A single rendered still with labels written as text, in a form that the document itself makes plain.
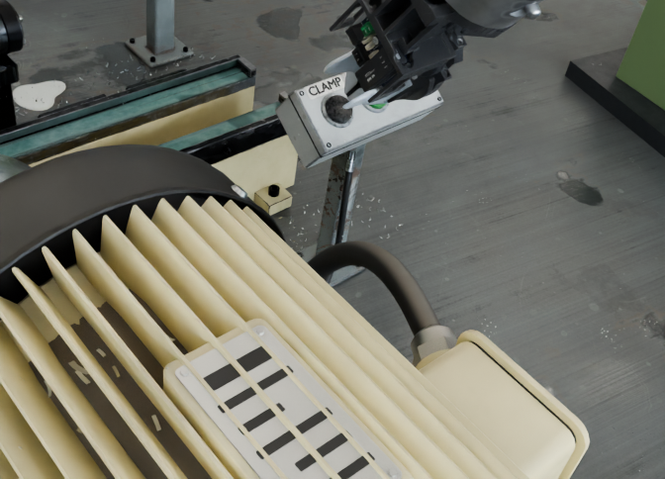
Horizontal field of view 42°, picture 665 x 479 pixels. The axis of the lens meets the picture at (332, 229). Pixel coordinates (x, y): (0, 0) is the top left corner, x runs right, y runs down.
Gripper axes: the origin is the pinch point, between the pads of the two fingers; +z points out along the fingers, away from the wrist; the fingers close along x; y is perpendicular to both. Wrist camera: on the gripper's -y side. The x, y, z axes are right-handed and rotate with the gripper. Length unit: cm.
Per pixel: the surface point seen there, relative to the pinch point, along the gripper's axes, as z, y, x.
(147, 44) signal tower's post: 56, -12, -31
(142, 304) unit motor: -35, 42, 13
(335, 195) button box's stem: 18.6, -4.5, 6.4
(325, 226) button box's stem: 23.7, -4.6, 8.7
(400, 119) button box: 5.8, -7.5, 3.3
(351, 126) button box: 5.9, -1.4, 2.0
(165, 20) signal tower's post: 51, -14, -32
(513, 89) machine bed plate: 36, -58, 1
